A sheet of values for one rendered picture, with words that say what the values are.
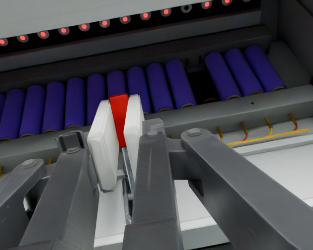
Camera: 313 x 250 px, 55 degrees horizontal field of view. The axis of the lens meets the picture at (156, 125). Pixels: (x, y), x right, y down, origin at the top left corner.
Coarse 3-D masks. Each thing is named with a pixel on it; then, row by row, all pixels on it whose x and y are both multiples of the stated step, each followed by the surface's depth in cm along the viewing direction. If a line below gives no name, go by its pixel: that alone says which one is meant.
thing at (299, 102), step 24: (264, 96) 25; (288, 96) 25; (312, 96) 25; (168, 120) 25; (192, 120) 24; (216, 120) 25; (240, 120) 25; (264, 120) 25; (288, 120) 26; (0, 144) 25; (24, 144) 25; (48, 144) 24; (0, 168) 25
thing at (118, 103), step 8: (112, 96) 19; (120, 96) 19; (112, 104) 19; (120, 104) 19; (112, 112) 19; (120, 112) 19; (120, 120) 20; (120, 128) 20; (120, 136) 20; (120, 144) 20; (128, 160) 20; (128, 168) 21; (128, 176) 21
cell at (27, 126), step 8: (32, 88) 30; (40, 88) 30; (32, 96) 29; (40, 96) 30; (32, 104) 28; (40, 104) 29; (24, 112) 28; (32, 112) 28; (40, 112) 28; (24, 120) 27; (32, 120) 27; (40, 120) 28; (24, 128) 26; (32, 128) 27; (40, 128) 27
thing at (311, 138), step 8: (296, 136) 24; (304, 136) 24; (312, 136) 24; (256, 144) 24; (264, 144) 24; (272, 144) 24; (280, 144) 24; (288, 144) 24; (296, 144) 24; (304, 144) 24; (240, 152) 24; (248, 152) 24; (256, 152) 24; (120, 176) 24
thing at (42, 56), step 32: (128, 32) 31; (160, 32) 31; (192, 32) 31; (288, 32) 32; (0, 64) 31; (32, 64) 32; (288, 64) 31; (256, 128) 26; (288, 128) 26; (256, 160) 24; (288, 160) 24; (192, 192) 23; (96, 224) 22; (192, 224) 21
